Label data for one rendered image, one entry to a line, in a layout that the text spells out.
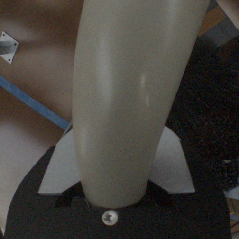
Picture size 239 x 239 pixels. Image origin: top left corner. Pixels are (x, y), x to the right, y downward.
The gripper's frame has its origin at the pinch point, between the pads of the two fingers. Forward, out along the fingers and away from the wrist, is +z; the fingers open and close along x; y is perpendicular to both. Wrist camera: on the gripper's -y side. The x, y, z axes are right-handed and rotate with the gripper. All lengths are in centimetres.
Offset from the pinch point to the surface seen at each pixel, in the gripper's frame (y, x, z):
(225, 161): 22.8, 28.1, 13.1
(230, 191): 30.1, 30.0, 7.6
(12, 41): -22, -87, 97
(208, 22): -21, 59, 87
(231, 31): -17, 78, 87
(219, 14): -27, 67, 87
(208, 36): -12, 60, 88
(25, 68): 2, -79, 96
